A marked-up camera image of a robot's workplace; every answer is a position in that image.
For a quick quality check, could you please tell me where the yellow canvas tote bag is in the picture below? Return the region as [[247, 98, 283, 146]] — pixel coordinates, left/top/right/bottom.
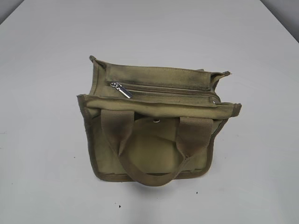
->
[[78, 56, 242, 187]]

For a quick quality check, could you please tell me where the silver zipper pull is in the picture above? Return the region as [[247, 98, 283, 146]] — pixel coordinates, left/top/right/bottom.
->
[[110, 82, 132, 99]]

